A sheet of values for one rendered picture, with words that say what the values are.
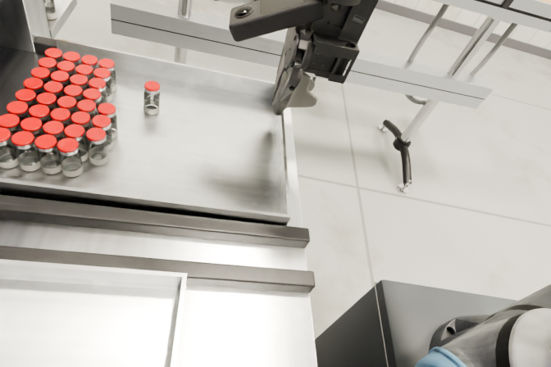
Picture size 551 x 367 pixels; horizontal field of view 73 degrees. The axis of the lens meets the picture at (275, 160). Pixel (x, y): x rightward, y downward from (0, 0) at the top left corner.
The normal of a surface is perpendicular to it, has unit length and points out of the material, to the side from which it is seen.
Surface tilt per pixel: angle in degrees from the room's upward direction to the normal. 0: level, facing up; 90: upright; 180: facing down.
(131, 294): 0
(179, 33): 90
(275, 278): 0
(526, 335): 41
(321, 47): 90
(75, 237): 0
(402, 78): 90
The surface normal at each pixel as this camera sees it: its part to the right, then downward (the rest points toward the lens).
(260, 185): 0.26, -0.65
